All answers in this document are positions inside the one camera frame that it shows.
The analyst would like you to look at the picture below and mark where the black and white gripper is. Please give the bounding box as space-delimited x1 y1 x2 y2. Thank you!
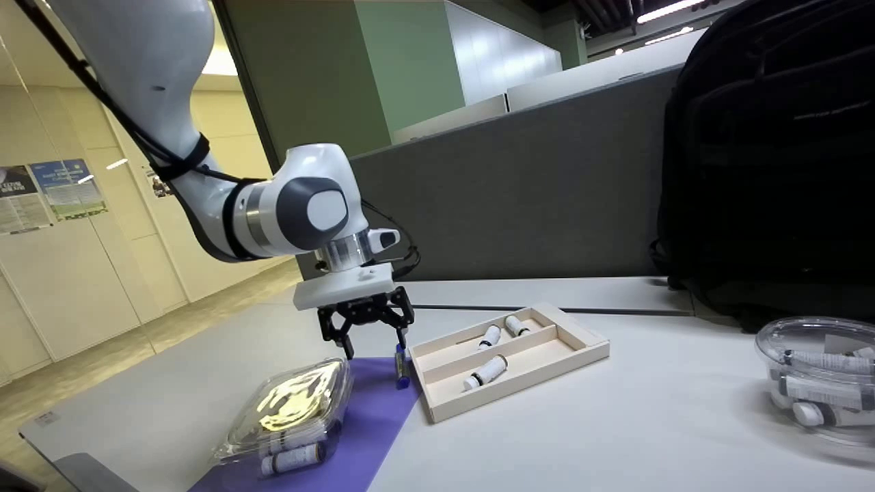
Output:
290 258 415 377

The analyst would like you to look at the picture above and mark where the wooden compartment box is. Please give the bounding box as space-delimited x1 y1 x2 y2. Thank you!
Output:
407 301 612 425

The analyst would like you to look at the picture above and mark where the purple mat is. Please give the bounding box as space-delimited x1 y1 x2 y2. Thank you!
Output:
187 354 425 492

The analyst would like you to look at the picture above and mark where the clear plastic container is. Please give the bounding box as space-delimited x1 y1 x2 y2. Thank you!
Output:
213 354 355 478

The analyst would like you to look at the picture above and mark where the grey desk partition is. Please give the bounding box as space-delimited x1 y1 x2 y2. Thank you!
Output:
351 64 686 280

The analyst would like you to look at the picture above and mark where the green pillar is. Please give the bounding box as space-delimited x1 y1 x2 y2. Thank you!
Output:
213 0 469 172

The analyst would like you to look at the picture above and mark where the ceiling tube light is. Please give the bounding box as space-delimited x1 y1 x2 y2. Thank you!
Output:
635 0 708 27

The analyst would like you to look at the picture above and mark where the clear round bowl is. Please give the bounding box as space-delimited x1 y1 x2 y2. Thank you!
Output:
753 313 875 466

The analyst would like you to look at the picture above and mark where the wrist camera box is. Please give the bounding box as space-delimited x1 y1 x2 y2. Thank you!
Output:
358 227 404 261

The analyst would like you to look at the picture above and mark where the grey desk cable channel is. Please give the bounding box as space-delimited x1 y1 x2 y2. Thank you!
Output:
400 275 686 317

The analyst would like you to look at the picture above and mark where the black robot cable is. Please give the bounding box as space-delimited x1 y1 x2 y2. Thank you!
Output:
11 0 276 268

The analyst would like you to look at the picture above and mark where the blue green wall poster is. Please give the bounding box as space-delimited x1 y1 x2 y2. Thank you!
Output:
27 155 109 223

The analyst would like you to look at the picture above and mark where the wall poster with dark header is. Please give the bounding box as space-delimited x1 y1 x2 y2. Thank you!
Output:
0 160 56 238

